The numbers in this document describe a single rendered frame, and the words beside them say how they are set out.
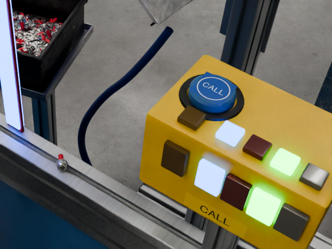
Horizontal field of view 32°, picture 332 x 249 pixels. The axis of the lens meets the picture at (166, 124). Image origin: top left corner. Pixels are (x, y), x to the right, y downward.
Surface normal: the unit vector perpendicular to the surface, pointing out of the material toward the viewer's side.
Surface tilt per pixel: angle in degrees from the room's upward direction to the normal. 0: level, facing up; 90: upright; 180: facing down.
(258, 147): 0
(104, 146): 0
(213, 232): 90
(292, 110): 0
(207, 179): 90
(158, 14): 55
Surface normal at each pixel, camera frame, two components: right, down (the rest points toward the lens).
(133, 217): 0.11, -0.68
